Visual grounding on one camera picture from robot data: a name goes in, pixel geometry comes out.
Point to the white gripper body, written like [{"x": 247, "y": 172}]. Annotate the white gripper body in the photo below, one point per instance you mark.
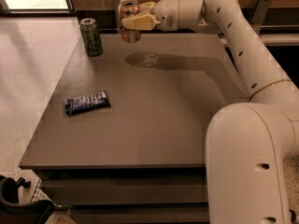
[{"x": 166, "y": 12}]

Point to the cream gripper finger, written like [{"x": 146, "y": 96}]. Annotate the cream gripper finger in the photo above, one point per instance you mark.
[
  {"x": 148, "y": 7},
  {"x": 143, "y": 21}
]

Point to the orange soda can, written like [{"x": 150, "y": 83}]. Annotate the orange soda can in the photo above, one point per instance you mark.
[{"x": 128, "y": 8}]

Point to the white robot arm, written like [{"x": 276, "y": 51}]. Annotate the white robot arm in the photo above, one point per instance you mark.
[{"x": 246, "y": 143}]

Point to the green soda can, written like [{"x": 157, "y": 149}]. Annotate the green soda can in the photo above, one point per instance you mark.
[{"x": 91, "y": 36}]

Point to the dark blue snack bar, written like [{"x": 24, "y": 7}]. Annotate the dark blue snack bar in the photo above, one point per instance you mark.
[{"x": 86, "y": 103}]

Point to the grey drawer cabinet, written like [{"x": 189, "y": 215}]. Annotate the grey drawer cabinet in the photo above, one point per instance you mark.
[{"x": 142, "y": 160}]

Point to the black office chair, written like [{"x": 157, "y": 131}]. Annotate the black office chair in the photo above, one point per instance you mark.
[{"x": 13, "y": 212}]

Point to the left metal wall bracket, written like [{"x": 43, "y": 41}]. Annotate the left metal wall bracket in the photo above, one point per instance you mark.
[{"x": 117, "y": 13}]

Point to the metal wall bracket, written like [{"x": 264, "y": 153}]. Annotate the metal wall bracket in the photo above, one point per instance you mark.
[
  {"x": 117, "y": 13},
  {"x": 259, "y": 14}
]

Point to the right metal wall bracket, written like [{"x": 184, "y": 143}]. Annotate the right metal wall bracket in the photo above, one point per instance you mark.
[{"x": 259, "y": 14}]

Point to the wire mesh basket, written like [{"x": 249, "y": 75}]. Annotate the wire mesh basket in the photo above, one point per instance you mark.
[{"x": 38, "y": 193}]

